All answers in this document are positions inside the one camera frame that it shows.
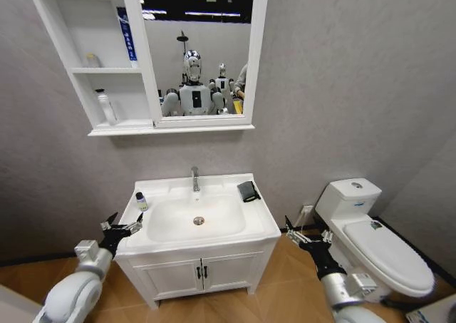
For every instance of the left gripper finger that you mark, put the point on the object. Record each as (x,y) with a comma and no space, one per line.
(107,224)
(132,227)

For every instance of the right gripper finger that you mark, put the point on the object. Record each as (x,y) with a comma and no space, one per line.
(295,235)
(327,236)

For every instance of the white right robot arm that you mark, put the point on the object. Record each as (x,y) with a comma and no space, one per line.
(351,294)

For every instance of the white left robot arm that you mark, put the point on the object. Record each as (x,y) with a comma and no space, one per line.
(76,291)

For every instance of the dark grey folded towel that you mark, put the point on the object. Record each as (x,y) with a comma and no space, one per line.
(247,191)

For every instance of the white washbasin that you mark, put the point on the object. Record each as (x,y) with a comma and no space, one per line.
(199,217)

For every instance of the white vanity cabinet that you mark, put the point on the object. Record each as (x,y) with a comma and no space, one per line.
(185,276)

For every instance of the small white bottle, dark cap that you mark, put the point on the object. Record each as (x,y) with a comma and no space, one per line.
(142,202)

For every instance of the chrome toilet flush button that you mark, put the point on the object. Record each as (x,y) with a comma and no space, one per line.
(356,185)

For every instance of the white toilet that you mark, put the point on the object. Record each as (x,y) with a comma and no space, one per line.
(384,251)

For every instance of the metal sink drain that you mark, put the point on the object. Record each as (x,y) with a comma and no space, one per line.
(198,220)

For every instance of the chrome faucet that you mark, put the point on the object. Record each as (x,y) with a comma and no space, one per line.
(195,178)

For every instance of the tall white bottle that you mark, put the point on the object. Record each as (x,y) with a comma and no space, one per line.
(107,109)

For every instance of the white and blue box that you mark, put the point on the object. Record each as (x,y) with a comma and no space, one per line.
(432,314)

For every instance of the small pale jar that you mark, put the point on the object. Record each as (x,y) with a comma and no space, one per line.
(92,61)

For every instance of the white wall cabinet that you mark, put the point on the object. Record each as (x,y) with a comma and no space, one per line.
(71,27)

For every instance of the wall mirror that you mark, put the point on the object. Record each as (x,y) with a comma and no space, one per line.
(199,34)

